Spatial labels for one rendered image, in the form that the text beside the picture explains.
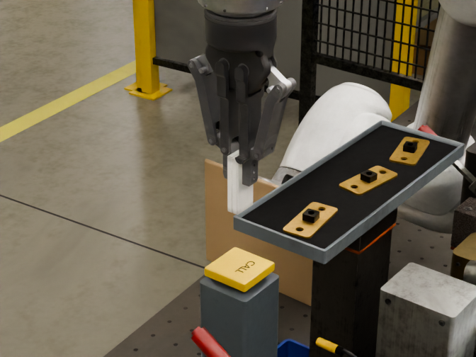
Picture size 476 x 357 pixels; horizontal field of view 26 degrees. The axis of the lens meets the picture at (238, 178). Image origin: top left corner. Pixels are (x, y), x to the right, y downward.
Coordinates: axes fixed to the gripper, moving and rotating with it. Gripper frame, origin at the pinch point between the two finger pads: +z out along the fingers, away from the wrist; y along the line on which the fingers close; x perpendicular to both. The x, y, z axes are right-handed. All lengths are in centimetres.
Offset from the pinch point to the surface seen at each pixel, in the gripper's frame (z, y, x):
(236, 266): 11.1, -0.2, -0.6
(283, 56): 96, -160, 241
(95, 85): 128, -254, 226
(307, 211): 9.9, 0.4, 13.5
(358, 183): 10.8, 0.6, 25.3
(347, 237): 10.9, 6.8, 12.6
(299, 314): 57, -24, 50
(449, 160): 11.3, 6.8, 39.6
